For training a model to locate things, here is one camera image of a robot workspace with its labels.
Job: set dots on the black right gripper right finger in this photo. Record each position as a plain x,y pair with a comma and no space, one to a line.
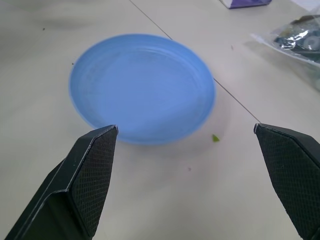
292,172

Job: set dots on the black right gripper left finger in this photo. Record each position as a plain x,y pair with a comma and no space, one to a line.
82,180

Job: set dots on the blue plastic plate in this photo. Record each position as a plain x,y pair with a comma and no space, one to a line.
142,89

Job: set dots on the small green leaf scrap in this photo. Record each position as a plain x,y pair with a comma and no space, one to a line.
215,138

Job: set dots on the clear plastic bag with parts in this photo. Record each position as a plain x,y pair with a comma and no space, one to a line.
297,40

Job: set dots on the purple and white box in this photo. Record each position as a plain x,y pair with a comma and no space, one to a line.
246,3

